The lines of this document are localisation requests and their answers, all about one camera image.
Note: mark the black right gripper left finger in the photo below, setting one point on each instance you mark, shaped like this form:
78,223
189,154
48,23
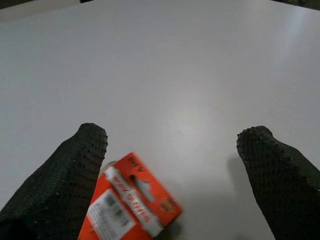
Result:
55,190

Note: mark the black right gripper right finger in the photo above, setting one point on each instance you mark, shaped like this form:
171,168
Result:
287,190

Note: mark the orange printed packaging card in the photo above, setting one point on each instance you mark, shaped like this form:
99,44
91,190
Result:
160,190

